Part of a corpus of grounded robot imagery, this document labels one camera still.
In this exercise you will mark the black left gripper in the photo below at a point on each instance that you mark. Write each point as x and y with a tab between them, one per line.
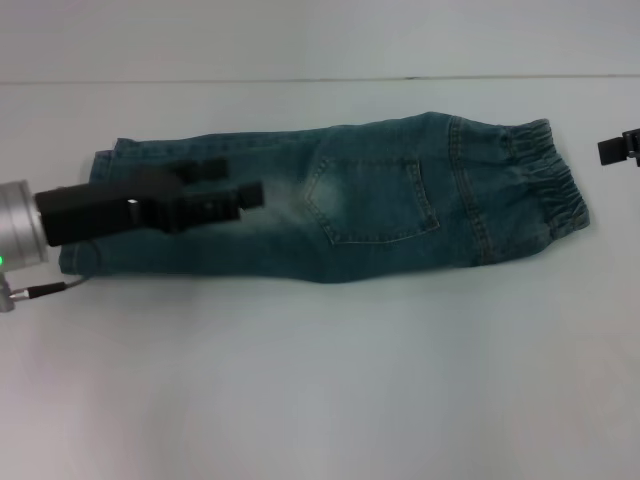
125	210

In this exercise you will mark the blue denim shorts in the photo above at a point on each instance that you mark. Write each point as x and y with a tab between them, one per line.
380	200

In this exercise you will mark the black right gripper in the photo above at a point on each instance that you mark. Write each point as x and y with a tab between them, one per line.
632	145

